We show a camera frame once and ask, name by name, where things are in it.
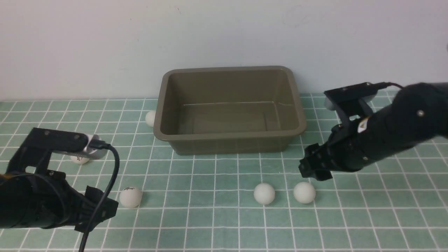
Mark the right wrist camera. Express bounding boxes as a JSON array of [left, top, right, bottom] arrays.
[[324, 83, 379, 126]]

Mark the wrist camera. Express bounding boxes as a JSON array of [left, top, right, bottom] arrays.
[[6, 127, 111, 174], [324, 83, 379, 126]]

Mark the white ball with red logo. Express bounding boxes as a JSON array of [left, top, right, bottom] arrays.
[[70, 156, 90, 165]]

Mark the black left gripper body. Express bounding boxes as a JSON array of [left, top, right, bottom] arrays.
[[52, 186, 119, 233]]

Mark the black left camera cable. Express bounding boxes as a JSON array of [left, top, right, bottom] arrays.
[[78, 143, 120, 252]]

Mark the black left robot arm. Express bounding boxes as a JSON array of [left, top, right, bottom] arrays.
[[0, 173, 119, 232]]

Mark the plain white ball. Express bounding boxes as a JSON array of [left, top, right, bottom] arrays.
[[293, 182, 316, 204], [253, 182, 275, 205]]

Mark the green checkered tablecloth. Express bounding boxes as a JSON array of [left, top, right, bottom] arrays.
[[0, 93, 448, 252]]

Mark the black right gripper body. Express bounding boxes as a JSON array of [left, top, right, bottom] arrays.
[[298, 124, 364, 181]]

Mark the white ball with black print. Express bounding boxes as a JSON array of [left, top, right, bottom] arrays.
[[119, 187, 143, 209]]

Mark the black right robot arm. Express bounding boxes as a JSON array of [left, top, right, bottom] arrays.
[[298, 82, 448, 181]]

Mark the olive green plastic bin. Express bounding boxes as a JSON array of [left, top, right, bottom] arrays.
[[153, 66, 307, 156]]

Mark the black camera cable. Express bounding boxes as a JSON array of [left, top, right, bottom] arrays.
[[78, 143, 120, 252], [371, 82, 405, 89]]

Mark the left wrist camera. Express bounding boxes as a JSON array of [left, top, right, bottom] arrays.
[[6, 127, 111, 174]]

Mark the black right camera cable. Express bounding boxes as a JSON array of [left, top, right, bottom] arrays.
[[371, 82, 405, 89]]

